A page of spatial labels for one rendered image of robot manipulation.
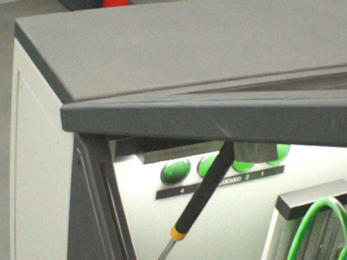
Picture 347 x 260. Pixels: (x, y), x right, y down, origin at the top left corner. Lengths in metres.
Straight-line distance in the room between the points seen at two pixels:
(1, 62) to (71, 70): 3.29
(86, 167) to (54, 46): 0.23
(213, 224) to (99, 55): 0.32
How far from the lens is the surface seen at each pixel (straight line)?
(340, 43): 1.43
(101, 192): 1.11
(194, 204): 0.90
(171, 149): 1.14
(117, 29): 1.33
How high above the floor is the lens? 2.05
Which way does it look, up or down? 31 degrees down
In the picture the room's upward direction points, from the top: 8 degrees clockwise
